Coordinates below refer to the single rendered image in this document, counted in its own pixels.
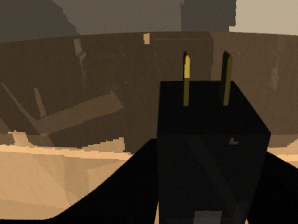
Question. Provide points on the black two-prong plug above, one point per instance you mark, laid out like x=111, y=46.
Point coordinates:
x=211, y=146

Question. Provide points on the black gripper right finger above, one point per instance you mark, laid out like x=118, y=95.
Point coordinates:
x=276, y=199

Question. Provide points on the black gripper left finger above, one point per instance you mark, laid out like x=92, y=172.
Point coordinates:
x=129, y=196

